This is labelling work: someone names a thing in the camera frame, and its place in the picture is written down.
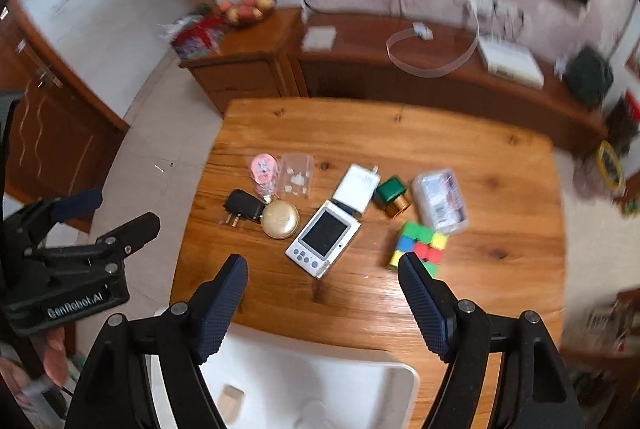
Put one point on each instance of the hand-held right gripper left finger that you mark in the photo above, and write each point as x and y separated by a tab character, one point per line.
222	309

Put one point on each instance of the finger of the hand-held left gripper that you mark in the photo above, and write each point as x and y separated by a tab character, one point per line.
127	234
75	204

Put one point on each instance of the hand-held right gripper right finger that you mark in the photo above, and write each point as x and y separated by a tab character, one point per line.
422	309

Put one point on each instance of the colourful puzzle cube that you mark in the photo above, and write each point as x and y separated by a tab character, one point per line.
419	249

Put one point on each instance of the black power adapter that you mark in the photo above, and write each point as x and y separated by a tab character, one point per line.
243	206

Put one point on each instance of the gold round compact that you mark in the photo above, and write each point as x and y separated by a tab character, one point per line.
280	220

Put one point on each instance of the clear plastic packet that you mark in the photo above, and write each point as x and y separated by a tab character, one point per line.
440	201

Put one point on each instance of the white plastic bin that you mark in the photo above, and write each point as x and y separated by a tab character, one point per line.
310	374

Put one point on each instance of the white handheld electronic device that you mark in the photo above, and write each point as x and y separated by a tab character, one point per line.
324	239

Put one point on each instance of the clear plastic case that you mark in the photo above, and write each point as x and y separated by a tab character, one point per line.
297	176

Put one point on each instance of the person's left hand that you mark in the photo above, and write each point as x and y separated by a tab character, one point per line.
53	354

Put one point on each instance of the wooden door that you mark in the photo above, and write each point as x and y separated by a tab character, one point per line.
50	124

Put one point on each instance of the small wooden block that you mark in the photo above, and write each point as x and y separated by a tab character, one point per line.
232	403

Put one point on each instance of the wooden shelf with clutter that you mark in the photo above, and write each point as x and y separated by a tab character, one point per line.
605	339

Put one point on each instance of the wooden side cabinet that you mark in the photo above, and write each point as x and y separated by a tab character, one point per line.
240	74

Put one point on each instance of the red gift box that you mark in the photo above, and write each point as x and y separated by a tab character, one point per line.
197	38

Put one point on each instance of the wooden television cabinet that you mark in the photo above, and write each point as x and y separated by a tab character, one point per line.
400	86

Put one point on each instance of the green object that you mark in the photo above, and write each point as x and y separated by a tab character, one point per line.
631	208

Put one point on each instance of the yellow rimmed jar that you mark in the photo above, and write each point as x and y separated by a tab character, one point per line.
607	164

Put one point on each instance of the bowl of peaches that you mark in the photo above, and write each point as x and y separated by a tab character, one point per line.
250	4

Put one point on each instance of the white set-top box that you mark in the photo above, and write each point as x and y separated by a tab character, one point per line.
510	59

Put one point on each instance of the white pad on cabinet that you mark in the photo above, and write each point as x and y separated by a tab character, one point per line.
318	38

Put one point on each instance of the small white object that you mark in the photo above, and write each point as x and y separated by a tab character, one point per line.
560	66

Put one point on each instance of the dark green bag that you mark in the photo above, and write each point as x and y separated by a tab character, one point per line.
590	74

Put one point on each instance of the red object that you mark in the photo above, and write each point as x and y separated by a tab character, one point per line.
631	106

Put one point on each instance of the white wall outlet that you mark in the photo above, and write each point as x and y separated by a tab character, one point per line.
482	4

